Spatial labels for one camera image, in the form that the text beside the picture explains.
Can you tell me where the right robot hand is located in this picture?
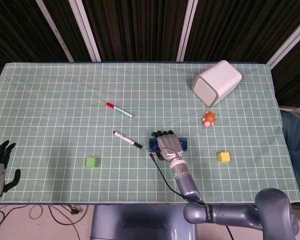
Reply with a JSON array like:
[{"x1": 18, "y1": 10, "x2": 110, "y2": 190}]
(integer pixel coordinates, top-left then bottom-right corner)
[{"x1": 151, "y1": 130, "x2": 185, "y2": 163}]

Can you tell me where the blue glasses case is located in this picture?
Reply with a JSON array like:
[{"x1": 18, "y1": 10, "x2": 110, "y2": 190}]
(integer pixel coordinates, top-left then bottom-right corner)
[{"x1": 148, "y1": 136, "x2": 189, "y2": 154}]

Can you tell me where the black capped whiteboard marker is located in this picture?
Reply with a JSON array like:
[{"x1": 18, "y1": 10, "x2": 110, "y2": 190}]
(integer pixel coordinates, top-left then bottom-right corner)
[{"x1": 113, "y1": 130, "x2": 143, "y2": 150}]

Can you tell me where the white rounded box appliance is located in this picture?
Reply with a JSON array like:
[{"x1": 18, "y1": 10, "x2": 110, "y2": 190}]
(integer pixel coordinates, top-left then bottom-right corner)
[{"x1": 191, "y1": 59, "x2": 243, "y2": 108}]

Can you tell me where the pink turtle toy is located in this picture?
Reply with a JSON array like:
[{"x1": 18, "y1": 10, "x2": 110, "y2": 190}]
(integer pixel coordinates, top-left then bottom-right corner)
[{"x1": 201, "y1": 111, "x2": 218, "y2": 129}]

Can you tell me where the yellow cube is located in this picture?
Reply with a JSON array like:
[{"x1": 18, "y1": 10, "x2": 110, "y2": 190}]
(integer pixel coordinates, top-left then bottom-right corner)
[{"x1": 217, "y1": 151, "x2": 231, "y2": 164}]

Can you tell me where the red capped whiteboard marker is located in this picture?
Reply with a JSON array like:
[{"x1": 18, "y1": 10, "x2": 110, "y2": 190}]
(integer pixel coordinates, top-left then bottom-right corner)
[{"x1": 105, "y1": 101, "x2": 135, "y2": 119}]

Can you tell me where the green cube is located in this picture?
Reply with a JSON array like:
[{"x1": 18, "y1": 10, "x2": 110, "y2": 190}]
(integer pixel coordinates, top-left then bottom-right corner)
[{"x1": 86, "y1": 157, "x2": 100, "y2": 168}]

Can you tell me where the blue grey robot torso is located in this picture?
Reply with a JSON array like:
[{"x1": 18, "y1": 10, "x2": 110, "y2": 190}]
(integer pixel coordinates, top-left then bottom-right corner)
[{"x1": 89, "y1": 204, "x2": 198, "y2": 240}]

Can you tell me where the green checked tablecloth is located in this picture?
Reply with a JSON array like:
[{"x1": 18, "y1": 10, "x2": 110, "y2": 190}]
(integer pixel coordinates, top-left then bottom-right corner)
[{"x1": 0, "y1": 62, "x2": 300, "y2": 205}]

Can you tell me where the person in blue jeans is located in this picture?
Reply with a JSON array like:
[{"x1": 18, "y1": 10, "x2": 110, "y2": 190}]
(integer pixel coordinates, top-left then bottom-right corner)
[{"x1": 279, "y1": 106, "x2": 300, "y2": 201}]

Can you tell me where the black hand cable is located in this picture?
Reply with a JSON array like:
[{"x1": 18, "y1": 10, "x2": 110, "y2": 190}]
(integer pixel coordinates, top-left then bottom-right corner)
[{"x1": 149, "y1": 151, "x2": 233, "y2": 240}]

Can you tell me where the brown floor cable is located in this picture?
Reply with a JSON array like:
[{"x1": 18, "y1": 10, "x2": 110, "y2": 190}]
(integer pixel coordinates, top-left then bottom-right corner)
[{"x1": 29, "y1": 204, "x2": 90, "y2": 240}]

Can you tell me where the white partition post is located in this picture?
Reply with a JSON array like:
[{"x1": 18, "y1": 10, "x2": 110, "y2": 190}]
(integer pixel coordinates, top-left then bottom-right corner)
[
  {"x1": 68, "y1": 0, "x2": 102, "y2": 63},
  {"x1": 176, "y1": 0, "x2": 199, "y2": 62},
  {"x1": 36, "y1": 0, "x2": 75, "y2": 63},
  {"x1": 266, "y1": 14, "x2": 300, "y2": 71}
]

